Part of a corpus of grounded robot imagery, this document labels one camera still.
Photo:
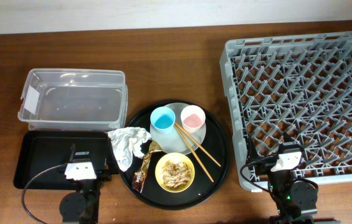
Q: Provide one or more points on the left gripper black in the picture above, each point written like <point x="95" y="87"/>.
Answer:
<point x="104" y="175"/>

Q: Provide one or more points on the grey plastic dishwasher rack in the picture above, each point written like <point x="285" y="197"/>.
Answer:
<point x="300" y="84"/>

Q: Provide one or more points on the yellow bowl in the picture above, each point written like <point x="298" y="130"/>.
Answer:
<point x="175" y="157"/>

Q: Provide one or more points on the clear plastic waste bin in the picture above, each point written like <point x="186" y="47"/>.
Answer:
<point x="74" y="99"/>

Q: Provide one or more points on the pink plastic cup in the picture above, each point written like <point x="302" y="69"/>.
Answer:
<point x="192" y="117"/>

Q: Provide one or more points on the gold brown snack wrapper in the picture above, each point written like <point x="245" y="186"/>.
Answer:
<point x="141" y="174"/>

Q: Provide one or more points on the light blue plastic cup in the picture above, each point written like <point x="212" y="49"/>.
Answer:
<point x="163" y="119"/>

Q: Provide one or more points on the black rectangular tray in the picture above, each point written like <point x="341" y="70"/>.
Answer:
<point x="41" y="150"/>

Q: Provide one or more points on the food scraps and rice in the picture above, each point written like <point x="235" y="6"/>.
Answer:
<point x="176" y="175"/>

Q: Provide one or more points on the wooden chopstick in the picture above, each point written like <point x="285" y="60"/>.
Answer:
<point x="193" y="152"/>
<point x="194" y="141"/>

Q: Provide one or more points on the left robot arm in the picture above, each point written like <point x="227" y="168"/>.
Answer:
<point x="82" y="205"/>

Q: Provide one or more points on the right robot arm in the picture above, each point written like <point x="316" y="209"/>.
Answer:
<point x="295" y="198"/>

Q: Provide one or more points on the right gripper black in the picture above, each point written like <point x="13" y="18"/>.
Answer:
<point x="265" y="165"/>

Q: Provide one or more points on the round black serving tray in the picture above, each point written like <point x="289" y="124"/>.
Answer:
<point x="215" y="142"/>

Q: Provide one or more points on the white paper napkin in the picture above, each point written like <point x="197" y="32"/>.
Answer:
<point x="126" y="144"/>

